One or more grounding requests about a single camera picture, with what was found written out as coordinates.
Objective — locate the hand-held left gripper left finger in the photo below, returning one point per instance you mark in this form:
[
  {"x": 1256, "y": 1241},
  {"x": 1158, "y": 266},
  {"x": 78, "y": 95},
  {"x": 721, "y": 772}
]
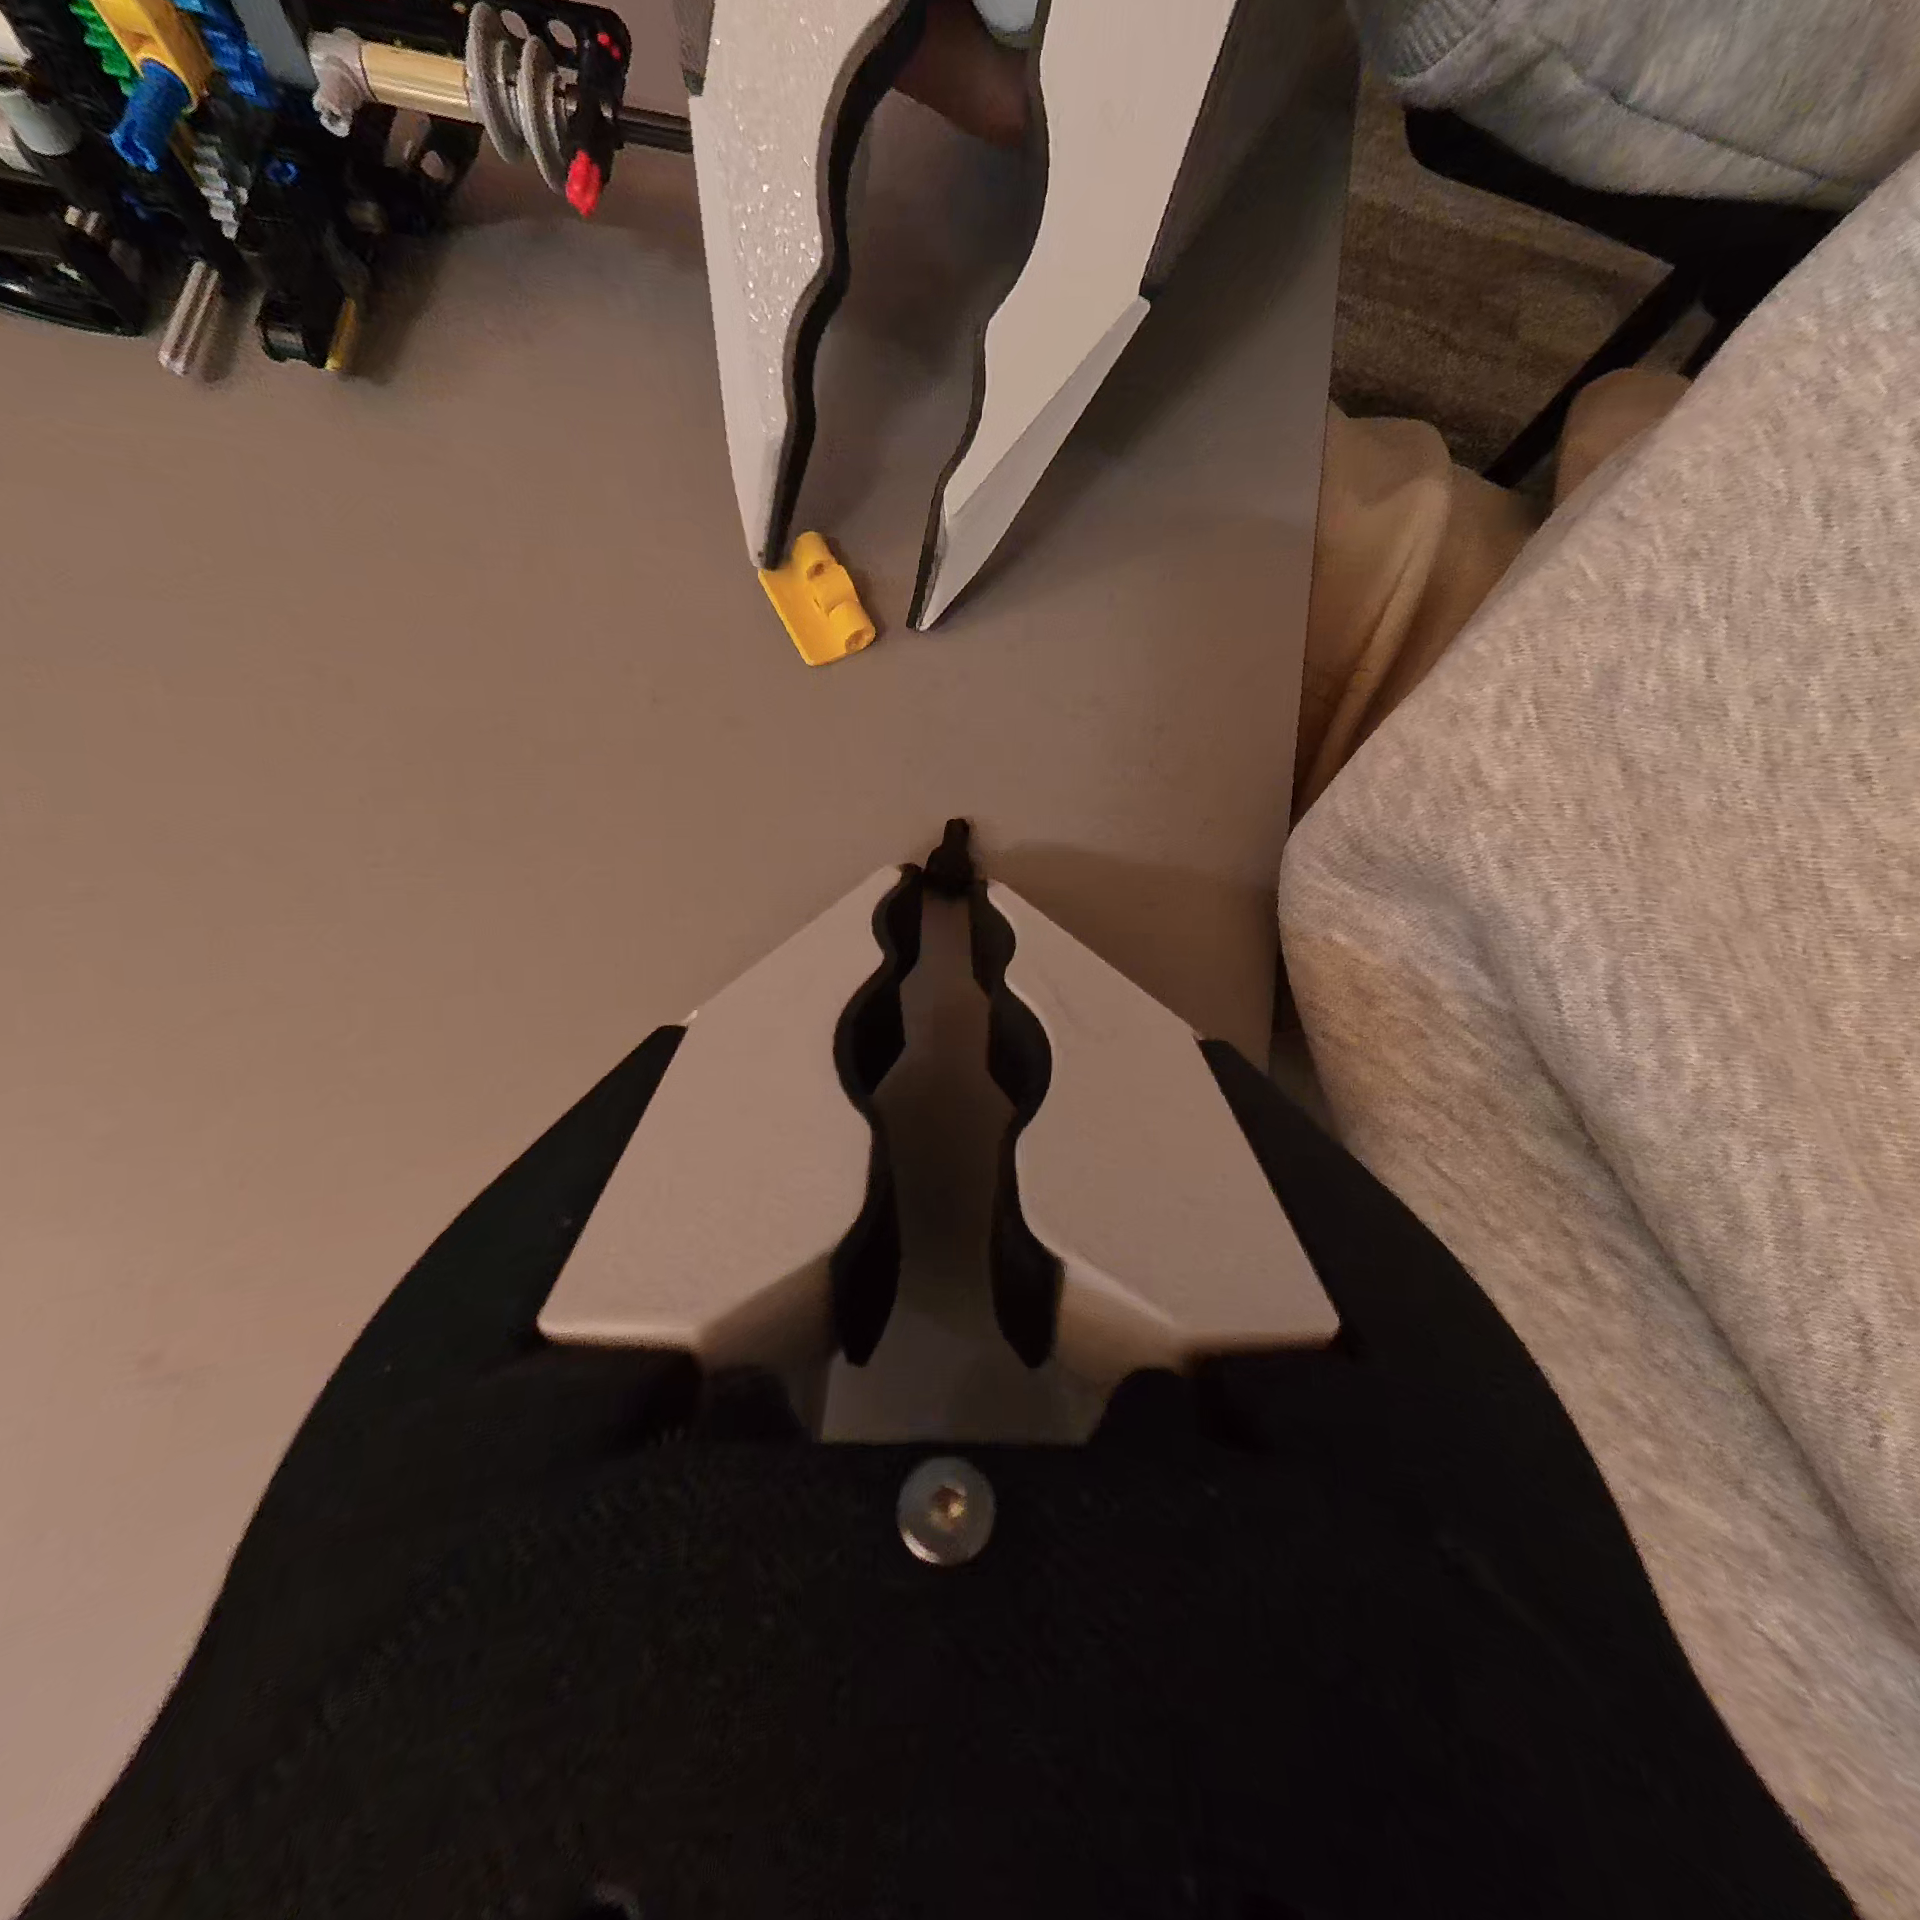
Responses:
[{"x": 705, "y": 1185}]

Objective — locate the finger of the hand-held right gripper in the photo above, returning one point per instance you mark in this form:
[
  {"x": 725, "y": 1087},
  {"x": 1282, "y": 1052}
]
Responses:
[
  {"x": 1109, "y": 181},
  {"x": 757, "y": 225}
]

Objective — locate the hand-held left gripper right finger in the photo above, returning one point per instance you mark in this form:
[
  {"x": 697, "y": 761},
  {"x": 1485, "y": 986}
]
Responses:
[{"x": 1162, "y": 1185}]

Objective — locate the yellow lego connector piece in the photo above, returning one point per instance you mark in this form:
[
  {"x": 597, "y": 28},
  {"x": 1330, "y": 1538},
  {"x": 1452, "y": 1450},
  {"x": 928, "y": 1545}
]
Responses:
[{"x": 818, "y": 601}]

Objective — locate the small black lego pin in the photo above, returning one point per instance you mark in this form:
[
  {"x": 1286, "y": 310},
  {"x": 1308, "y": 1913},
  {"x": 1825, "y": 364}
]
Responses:
[{"x": 954, "y": 862}]

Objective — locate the person's right forearm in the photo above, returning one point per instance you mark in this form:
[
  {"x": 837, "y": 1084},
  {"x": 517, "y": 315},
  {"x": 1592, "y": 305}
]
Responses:
[{"x": 1622, "y": 90}]

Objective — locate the multicoloured lego vehicle model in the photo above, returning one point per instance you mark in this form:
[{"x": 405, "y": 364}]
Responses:
[{"x": 225, "y": 137}]

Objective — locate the person's right hand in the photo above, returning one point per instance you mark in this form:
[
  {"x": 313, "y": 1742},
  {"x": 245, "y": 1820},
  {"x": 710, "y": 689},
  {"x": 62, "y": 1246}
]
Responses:
[{"x": 967, "y": 83}]

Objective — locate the beige cloth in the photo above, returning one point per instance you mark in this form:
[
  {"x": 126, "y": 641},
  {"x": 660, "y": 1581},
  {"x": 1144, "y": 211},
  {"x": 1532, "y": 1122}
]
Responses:
[{"x": 1412, "y": 571}]

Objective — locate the person in grey hoodie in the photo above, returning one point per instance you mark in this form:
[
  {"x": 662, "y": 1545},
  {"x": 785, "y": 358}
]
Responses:
[{"x": 1650, "y": 1051}]

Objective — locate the black metal frame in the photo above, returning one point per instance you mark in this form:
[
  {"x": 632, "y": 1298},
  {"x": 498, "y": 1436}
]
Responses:
[{"x": 1622, "y": 255}]

